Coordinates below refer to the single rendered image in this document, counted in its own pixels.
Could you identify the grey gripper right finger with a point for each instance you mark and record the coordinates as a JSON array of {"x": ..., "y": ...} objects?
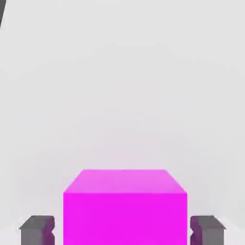
[{"x": 211, "y": 232}]

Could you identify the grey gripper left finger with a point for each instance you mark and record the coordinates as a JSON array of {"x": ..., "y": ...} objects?
[{"x": 33, "y": 232}]

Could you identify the small magenta cube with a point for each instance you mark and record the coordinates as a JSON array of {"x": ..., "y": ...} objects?
[{"x": 124, "y": 216}]

